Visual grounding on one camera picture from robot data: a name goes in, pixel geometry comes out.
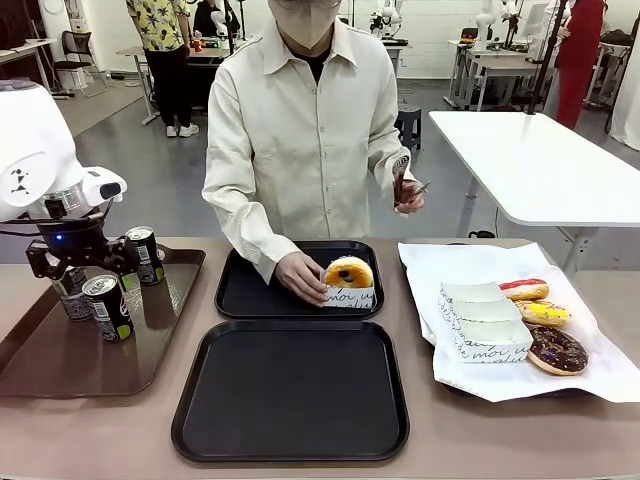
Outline black tray under paper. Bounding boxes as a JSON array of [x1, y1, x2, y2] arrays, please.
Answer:
[[398, 241, 601, 400]]

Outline brown plastic tray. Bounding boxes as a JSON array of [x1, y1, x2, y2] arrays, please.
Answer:
[[0, 244, 207, 400]]

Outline person's left forearm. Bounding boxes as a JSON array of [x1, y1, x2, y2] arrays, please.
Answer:
[[367, 127, 416, 194]]

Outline background work table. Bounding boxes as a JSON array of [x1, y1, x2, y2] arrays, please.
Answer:
[[115, 42, 236, 126]]

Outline person in cream shirt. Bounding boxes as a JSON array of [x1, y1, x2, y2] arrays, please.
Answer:
[[201, 0, 416, 251]]

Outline person in yellow patterned shirt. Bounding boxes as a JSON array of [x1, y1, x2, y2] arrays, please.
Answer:
[[124, 0, 201, 139]]

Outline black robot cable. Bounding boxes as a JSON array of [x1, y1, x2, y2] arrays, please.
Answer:
[[0, 207, 114, 237]]

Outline plain golden glazed donut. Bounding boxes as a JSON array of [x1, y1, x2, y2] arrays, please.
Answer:
[[324, 255, 375, 290]]

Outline person's left hand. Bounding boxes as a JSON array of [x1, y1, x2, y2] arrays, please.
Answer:
[[393, 179, 426, 214]]

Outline wooden desk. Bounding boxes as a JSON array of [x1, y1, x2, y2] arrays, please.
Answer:
[[0, 38, 60, 94]]

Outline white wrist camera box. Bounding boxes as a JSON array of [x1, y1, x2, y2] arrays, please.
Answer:
[[79, 168, 127, 205]]

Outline black plastic stool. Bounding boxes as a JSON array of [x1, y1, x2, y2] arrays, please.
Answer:
[[394, 105, 423, 154]]

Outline grey metal background table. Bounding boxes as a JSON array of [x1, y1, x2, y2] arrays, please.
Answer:
[[383, 39, 416, 79]]

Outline yellow frosted donut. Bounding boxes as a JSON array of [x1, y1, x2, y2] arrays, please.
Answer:
[[514, 298, 572, 329]]

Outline metal serving tongs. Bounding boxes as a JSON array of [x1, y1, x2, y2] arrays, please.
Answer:
[[392, 153, 432, 214]]

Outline white table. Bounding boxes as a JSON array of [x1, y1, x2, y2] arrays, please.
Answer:
[[428, 109, 640, 271]]

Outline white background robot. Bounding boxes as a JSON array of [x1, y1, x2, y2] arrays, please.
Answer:
[[368, 0, 407, 40]]

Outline person's right hand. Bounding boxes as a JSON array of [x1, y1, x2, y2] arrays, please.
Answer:
[[273, 249, 331, 307]]

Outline person's right forearm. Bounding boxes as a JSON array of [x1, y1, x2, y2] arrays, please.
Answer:
[[201, 184, 301, 285]]

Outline white paper sheet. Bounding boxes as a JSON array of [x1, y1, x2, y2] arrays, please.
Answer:
[[398, 242, 640, 404]]

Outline pink frosted donut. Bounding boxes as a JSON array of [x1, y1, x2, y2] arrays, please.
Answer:
[[498, 278, 550, 301]]

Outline black soda can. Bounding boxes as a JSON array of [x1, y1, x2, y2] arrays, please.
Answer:
[[49, 264, 96, 322], [124, 225, 166, 286], [81, 273, 135, 344]]

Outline black office chair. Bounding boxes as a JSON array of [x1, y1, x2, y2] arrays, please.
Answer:
[[52, 30, 109, 99]]

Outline person in red apron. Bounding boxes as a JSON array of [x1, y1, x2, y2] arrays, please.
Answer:
[[552, 0, 609, 131]]

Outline white background desk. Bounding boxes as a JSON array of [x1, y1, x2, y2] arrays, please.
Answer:
[[447, 39, 559, 112]]

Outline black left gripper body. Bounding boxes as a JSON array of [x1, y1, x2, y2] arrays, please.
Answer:
[[29, 212, 114, 266]]

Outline beige face mask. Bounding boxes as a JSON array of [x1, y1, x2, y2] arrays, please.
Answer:
[[267, 0, 341, 50]]

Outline chocolate sprinkled donut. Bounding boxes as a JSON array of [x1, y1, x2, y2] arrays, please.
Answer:
[[524, 324, 590, 376]]

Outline black camera pole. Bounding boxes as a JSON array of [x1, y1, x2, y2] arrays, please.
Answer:
[[523, 0, 571, 116]]

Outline black plastic tray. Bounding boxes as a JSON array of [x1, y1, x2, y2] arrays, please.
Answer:
[[213, 240, 385, 321], [170, 319, 411, 464]]

